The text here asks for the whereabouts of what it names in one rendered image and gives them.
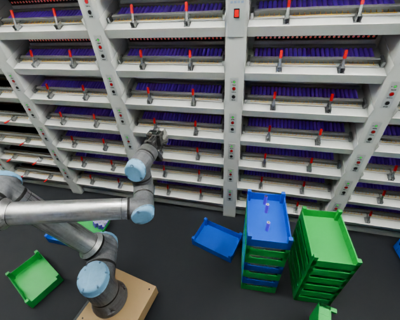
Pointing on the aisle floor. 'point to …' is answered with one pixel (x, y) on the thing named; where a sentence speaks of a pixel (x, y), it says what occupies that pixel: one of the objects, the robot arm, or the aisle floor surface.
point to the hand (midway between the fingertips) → (164, 133)
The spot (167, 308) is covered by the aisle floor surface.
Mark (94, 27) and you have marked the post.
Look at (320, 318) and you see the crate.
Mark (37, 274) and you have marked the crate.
